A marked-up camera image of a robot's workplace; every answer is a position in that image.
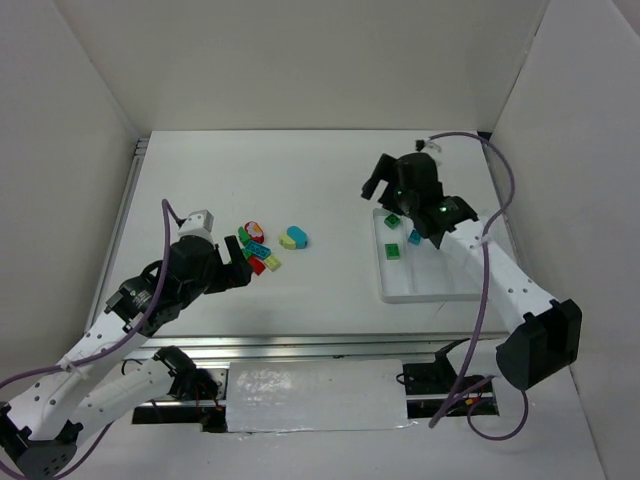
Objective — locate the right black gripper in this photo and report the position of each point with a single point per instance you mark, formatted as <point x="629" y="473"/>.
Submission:
<point x="382" y="176"/>

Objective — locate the blue flat lego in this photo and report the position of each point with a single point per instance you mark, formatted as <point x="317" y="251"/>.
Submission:
<point x="258" y="250"/>

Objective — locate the green 2x3 lego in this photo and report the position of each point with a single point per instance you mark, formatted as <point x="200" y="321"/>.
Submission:
<point x="392" y="251"/>

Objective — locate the silver foil cover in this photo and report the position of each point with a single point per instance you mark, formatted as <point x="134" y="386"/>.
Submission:
<point x="336" y="395"/>

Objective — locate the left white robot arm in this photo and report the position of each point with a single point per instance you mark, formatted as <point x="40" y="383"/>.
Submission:
<point x="42" y="428"/>

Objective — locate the aluminium frame rail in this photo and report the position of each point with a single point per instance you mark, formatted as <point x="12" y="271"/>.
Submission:
<point x="229" y="348"/>

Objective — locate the red sloped lego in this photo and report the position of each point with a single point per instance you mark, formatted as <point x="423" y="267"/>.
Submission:
<point x="257" y="265"/>

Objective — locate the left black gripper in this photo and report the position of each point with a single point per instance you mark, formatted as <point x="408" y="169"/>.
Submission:
<point x="226" y="267"/>

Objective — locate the pale yellow rounded lego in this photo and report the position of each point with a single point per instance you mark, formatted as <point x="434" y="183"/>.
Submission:
<point x="287" y="242"/>

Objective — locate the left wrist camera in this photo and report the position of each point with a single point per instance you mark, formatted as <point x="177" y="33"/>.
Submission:
<point x="198" y="224"/>

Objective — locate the pale yellow square lego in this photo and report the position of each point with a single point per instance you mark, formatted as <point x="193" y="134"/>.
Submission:
<point x="272" y="262"/>

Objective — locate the green small lego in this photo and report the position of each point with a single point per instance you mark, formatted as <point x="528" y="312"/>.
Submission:
<point x="243" y="236"/>

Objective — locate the red flower lego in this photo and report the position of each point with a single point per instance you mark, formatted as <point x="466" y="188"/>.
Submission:
<point x="255" y="232"/>

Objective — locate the blue rounded lego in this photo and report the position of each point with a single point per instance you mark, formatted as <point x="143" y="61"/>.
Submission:
<point x="299" y="236"/>

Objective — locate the cyan small lego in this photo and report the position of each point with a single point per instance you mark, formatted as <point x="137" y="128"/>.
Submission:
<point x="414" y="238"/>

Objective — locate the dark green sloped lego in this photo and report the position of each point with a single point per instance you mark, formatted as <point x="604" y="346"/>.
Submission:
<point x="392" y="221"/>

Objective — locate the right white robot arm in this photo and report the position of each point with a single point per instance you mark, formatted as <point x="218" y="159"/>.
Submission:
<point x="544" y="333"/>

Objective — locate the white compartment tray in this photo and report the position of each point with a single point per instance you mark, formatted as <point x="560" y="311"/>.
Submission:
<point x="423" y="274"/>

